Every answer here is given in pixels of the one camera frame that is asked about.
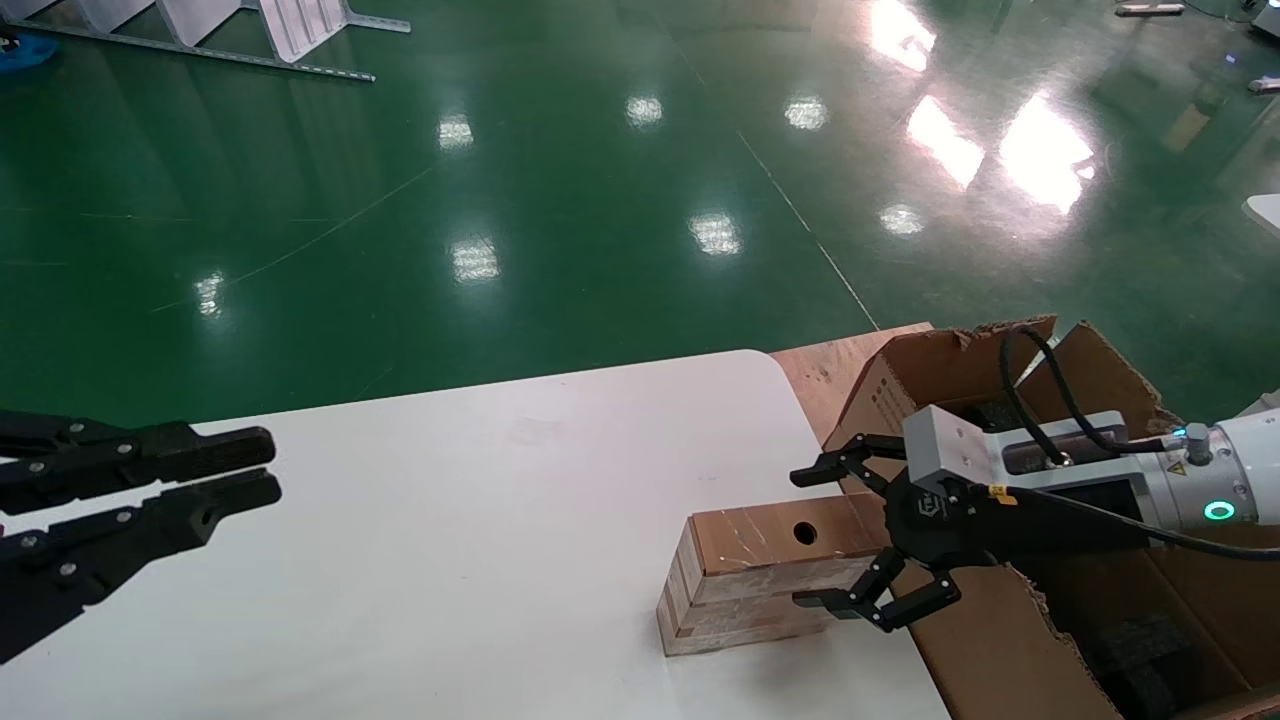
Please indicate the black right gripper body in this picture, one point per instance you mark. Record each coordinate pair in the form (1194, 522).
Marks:
(935, 515)

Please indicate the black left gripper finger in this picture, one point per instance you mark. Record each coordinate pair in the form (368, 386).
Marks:
(190, 450)
(150, 530)

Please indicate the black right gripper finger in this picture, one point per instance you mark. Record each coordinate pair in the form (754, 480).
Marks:
(845, 460)
(880, 605)

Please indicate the small brown box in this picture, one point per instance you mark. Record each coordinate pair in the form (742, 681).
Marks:
(740, 590)

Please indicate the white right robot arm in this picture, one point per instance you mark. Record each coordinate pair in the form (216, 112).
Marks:
(1240, 470)

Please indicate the big cardboard box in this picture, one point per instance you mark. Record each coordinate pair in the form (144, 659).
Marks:
(990, 660)

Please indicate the black foam block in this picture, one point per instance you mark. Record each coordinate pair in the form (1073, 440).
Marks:
(1140, 665)
(990, 412)

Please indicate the grey metal rack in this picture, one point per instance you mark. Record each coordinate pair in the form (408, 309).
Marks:
(280, 30)

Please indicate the white round table edge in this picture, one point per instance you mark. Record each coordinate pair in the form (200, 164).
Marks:
(1265, 215)

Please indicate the small white floor object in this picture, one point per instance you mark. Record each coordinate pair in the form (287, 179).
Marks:
(1265, 85)

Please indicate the white machine base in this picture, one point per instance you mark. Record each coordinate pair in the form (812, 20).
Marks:
(1268, 18)

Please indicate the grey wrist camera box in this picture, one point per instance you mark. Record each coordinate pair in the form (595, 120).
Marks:
(945, 440)

